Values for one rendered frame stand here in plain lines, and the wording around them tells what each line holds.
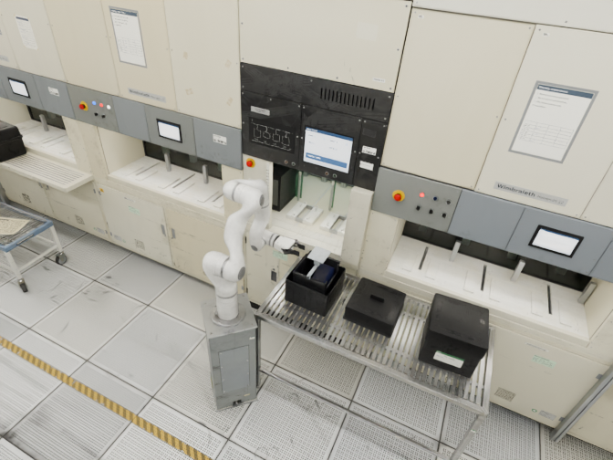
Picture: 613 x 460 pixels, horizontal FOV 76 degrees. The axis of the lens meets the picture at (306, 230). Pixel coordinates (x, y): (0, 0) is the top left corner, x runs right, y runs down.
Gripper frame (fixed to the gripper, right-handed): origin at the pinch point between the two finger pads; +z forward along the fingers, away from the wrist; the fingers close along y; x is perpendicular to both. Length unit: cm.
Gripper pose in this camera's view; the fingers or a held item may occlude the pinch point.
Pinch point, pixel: (299, 250)
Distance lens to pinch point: 229.7
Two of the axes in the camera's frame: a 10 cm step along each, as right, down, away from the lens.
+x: 0.8, -8.1, -5.8
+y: -4.5, 4.9, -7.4
